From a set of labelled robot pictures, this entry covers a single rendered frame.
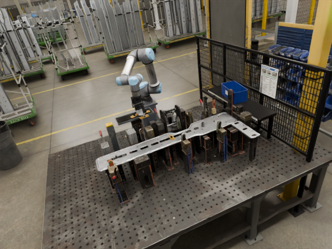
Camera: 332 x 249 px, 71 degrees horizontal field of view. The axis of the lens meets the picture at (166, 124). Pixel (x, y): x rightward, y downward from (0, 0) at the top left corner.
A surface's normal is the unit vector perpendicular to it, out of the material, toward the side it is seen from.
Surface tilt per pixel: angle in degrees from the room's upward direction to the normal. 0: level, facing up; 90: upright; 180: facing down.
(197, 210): 0
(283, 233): 0
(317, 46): 91
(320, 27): 90
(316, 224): 0
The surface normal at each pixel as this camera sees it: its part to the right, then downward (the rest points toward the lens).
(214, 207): -0.14, -0.84
